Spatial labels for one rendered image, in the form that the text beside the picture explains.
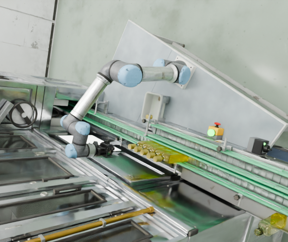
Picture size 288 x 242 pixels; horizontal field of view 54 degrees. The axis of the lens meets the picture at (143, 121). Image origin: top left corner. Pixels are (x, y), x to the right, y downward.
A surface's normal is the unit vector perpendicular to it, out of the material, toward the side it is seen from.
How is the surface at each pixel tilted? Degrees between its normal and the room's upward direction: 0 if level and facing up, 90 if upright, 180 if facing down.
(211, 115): 0
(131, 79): 82
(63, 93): 90
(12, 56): 90
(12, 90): 90
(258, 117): 0
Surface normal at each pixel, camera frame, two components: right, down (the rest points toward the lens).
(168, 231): -0.71, -0.02
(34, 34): 0.67, 0.25
